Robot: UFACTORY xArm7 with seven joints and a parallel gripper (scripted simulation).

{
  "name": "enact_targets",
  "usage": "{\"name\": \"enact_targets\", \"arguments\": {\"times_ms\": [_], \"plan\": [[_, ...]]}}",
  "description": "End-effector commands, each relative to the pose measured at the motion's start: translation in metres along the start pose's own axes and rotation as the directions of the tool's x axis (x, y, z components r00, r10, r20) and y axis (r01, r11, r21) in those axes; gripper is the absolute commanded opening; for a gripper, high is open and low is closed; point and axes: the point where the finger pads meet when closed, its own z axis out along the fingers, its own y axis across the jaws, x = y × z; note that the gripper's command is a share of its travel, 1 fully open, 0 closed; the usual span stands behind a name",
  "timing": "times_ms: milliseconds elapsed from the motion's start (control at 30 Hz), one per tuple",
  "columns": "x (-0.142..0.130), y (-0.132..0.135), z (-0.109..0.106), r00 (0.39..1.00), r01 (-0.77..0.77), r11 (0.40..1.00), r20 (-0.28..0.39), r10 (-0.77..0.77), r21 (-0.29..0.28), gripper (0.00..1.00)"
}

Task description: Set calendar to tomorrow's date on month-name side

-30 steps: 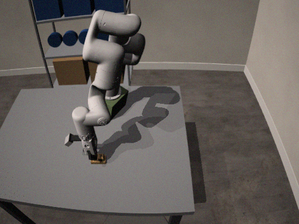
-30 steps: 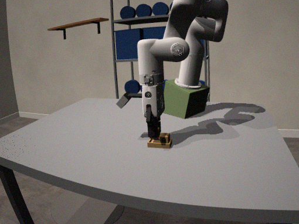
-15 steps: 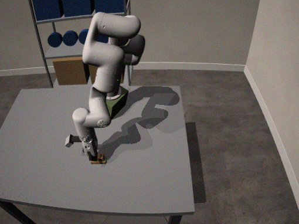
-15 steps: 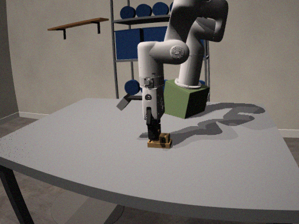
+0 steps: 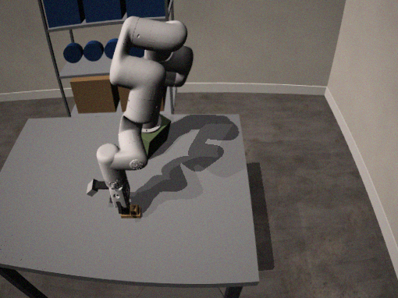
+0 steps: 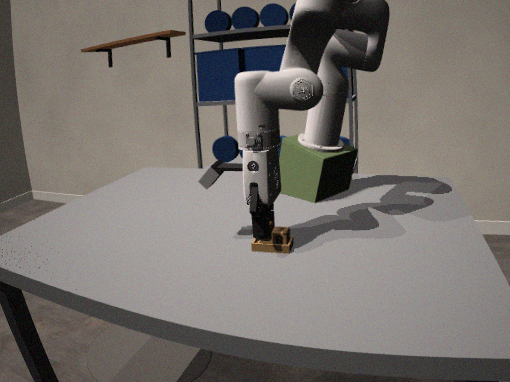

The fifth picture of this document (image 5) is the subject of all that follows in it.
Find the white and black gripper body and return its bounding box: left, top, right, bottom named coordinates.
left=106, top=178, right=130, bottom=208

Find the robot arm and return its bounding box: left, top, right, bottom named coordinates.
left=87, top=16, right=194, bottom=197

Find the shallow wooden tray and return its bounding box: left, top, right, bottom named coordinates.
left=121, top=207, right=141, bottom=218

